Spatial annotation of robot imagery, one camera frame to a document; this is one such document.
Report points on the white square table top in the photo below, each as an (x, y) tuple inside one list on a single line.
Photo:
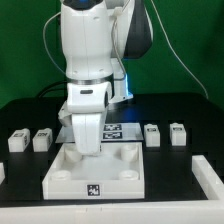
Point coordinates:
[(115, 173)]

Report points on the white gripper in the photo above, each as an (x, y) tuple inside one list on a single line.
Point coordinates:
[(88, 105)]

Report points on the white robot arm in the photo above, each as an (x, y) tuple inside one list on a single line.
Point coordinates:
[(97, 35)]

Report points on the white obstacle fence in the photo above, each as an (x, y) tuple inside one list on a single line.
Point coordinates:
[(209, 211)]

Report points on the white block left edge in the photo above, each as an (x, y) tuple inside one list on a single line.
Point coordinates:
[(2, 173)]

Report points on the sheet with four markers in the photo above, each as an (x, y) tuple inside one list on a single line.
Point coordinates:
[(112, 132)]

